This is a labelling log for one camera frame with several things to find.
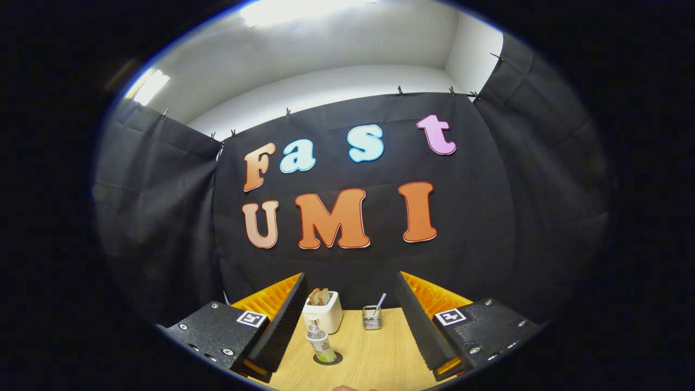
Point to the wooden table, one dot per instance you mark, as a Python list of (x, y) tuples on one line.
[(380, 353)]

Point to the large ceiling light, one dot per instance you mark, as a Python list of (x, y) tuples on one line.
[(304, 11)]

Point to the clear juice bottle green label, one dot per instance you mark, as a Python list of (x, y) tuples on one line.
[(321, 347)]

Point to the cream toaster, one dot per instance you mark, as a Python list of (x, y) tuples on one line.
[(330, 317)]

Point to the striped straw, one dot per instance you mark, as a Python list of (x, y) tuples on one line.
[(381, 300)]

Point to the dark round coaster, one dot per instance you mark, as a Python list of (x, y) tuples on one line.
[(337, 359)]

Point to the toast slice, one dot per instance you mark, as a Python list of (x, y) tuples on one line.
[(324, 296), (314, 296)]

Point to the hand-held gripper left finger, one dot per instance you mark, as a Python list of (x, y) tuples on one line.
[(282, 326)]

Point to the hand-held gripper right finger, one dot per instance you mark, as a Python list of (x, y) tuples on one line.
[(418, 326)]

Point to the ceiling strip light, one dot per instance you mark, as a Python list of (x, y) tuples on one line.
[(149, 87)]

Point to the row of black cloth clips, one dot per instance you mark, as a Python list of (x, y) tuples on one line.
[(400, 90)]

